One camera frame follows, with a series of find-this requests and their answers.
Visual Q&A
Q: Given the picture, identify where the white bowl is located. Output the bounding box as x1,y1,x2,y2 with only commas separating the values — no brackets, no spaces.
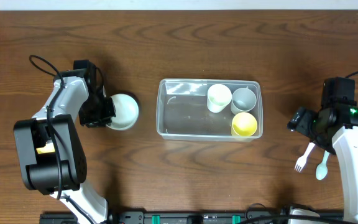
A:
106,93,139,131

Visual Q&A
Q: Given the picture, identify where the yellow bowl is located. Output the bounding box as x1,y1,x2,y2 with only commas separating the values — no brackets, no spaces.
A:
36,143,55,154

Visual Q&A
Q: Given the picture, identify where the yellow cup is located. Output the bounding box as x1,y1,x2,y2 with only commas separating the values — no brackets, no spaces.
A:
231,112,258,136

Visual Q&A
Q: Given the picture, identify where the grey cup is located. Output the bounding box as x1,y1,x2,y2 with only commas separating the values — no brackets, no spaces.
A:
231,88,257,114

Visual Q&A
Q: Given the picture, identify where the white cup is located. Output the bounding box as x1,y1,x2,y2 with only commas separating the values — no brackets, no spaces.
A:
207,84,232,113

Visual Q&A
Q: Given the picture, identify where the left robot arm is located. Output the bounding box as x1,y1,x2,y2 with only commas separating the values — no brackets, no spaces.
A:
13,60,116,223

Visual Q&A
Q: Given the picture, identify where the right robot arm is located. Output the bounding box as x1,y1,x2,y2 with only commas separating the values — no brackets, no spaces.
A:
287,77,358,223

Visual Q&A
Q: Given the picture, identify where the clear plastic container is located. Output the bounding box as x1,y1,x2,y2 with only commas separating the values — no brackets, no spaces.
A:
156,78,264,142

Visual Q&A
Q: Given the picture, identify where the pale pink plastic fork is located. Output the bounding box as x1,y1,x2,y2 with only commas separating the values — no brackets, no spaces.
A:
295,142,315,172

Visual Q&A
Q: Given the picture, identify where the pale green plastic spoon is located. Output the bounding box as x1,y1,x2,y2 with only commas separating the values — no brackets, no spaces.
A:
315,151,330,180

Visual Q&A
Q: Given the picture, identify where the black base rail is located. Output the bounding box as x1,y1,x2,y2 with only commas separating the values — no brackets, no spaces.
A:
39,203,344,224

